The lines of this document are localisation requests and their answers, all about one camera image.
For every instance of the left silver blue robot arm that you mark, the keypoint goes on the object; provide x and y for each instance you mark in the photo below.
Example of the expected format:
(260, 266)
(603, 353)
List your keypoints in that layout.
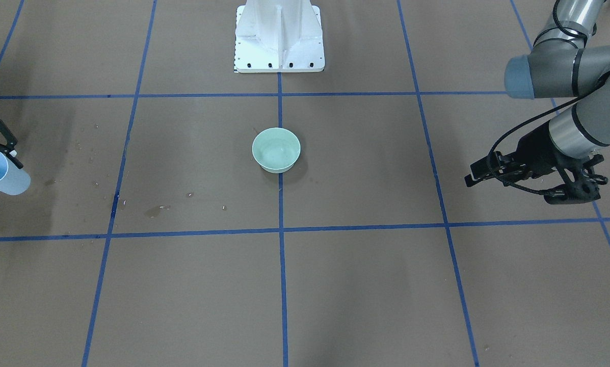
(561, 64)

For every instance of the light blue paper cup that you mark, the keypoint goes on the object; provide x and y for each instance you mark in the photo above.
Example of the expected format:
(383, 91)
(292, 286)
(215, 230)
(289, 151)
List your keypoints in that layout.
(13, 181)

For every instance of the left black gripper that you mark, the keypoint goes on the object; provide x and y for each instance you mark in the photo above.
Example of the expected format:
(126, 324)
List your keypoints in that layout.
(535, 145)

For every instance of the white pedestal column with base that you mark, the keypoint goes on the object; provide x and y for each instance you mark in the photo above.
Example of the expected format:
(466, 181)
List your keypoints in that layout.
(278, 37)

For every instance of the mint green ceramic bowl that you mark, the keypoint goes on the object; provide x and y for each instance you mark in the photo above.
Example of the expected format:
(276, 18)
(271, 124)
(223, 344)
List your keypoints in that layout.
(276, 150)

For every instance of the brown paper table cover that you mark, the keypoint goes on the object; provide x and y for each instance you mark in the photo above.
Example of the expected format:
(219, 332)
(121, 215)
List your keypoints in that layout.
(150, 236)

